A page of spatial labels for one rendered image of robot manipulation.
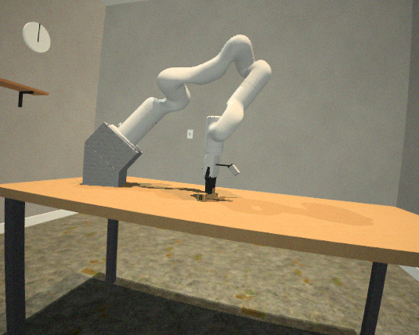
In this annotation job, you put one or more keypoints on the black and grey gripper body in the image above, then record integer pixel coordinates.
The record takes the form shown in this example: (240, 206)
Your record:
(210, 160)

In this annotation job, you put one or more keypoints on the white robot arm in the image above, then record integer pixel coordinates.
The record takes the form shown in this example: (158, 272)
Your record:
(172, 83)

